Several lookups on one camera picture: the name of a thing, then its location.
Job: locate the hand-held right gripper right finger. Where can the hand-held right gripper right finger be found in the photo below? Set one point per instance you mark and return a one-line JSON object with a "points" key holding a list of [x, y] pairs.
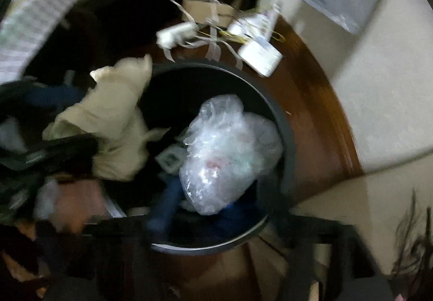
{"points": [[242, 213]]}

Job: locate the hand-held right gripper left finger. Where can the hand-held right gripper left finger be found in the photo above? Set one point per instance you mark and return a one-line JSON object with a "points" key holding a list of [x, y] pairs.
{"points": [[164, 211]]}

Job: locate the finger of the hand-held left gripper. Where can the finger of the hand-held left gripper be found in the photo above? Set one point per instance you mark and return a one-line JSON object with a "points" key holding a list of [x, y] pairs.
{"points": [[61, 154], [57, 96]]}

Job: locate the beige cloth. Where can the beige cloth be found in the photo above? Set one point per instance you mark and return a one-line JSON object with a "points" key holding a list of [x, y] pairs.
{"points": [[111, 108]]}

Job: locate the clear plastic bag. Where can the clear plastic bag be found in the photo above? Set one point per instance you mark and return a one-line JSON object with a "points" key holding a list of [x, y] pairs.
{"points": [[230, 152]]}

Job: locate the black trash bin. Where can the black trash bin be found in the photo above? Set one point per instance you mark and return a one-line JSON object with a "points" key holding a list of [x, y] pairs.
{"points": [[284, 138]]}

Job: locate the small printed carton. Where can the small printed carton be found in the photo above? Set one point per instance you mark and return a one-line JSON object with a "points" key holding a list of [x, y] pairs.
{"points": [[171, 159]]}

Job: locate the pink checkered tablecloth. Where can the pink checkered tablecloth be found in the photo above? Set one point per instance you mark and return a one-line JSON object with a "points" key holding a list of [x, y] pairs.
{"points": [[44, 17]]}

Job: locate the white power strip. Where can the white power strip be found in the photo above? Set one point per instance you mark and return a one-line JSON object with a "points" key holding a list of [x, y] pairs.
{"points": [[176, 35]]}

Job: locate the white flat box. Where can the white flat box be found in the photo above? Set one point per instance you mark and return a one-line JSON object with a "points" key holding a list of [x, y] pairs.
{"points": [[260, 57]]}

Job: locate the cardboard box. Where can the cardboard box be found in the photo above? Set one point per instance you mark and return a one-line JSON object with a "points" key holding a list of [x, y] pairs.
{"points": [[209, 5]]}

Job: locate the dark hair strands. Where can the dark hair strands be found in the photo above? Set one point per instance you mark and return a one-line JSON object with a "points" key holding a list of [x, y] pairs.
{"points": [[416, 253]]}

